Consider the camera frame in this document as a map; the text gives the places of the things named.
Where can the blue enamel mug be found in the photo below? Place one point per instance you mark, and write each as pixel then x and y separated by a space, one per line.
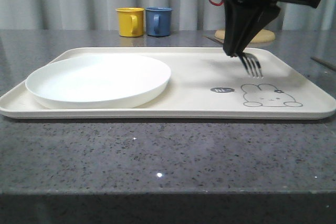
pixel 158 21

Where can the steel fork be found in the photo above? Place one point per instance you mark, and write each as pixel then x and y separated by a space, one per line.
pixel 250 63

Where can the white round plate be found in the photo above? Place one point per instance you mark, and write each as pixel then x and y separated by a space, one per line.
pixel 97 81

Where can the yellow enamel mug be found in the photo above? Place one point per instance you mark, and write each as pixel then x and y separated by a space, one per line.
pixel 131 21

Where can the grey curtain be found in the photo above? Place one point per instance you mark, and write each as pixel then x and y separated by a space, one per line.
pixel 101 14

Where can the wooden mug tree stand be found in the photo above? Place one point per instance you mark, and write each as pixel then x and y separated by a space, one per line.
pixel 263 36

